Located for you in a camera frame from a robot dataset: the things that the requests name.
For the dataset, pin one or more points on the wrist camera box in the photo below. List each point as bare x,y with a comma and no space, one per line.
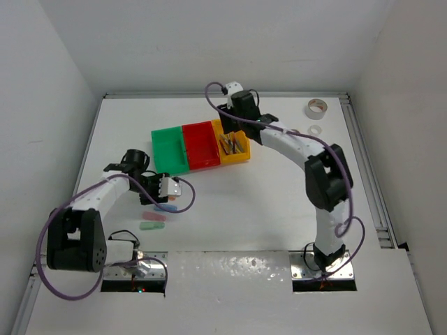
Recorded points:
230,89
169,187

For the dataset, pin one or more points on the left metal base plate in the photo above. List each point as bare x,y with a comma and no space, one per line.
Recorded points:
144,267

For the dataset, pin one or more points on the red plastic bin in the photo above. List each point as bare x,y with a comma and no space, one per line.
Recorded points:
201,145

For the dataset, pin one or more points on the metal base plate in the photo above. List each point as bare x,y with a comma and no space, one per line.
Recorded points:
303,267
144,267

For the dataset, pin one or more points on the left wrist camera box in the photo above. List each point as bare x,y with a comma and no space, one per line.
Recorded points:
169,187

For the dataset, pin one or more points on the blue eraser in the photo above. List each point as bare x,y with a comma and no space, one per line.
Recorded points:
165,207

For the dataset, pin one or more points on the large white tape roll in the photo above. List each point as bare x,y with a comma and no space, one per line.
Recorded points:
316,109

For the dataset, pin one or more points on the small white tape roll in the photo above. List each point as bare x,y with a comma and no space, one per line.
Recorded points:
314,130

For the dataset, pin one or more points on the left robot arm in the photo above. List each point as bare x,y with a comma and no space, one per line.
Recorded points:
75,237

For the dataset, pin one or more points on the green plastic bin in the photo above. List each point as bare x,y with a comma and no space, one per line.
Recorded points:
169,151

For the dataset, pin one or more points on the red pen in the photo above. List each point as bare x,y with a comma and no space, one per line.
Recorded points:
234,145
223,144

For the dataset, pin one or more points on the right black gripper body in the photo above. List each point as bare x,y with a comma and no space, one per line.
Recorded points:
231,123

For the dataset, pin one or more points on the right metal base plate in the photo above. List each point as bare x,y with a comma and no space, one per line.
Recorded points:
303,267

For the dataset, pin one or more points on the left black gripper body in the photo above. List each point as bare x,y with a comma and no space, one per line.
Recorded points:
151,185

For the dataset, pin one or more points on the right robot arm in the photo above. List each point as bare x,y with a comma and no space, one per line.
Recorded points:
328,182

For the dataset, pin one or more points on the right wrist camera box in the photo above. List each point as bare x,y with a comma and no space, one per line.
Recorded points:
230,89

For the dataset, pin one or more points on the pink eraser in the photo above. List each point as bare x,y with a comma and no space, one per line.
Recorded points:
152,216

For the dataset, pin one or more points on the yellow plastic bin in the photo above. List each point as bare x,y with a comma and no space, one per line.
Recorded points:
230,158

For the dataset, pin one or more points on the green eraser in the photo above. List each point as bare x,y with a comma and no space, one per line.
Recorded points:
151,225

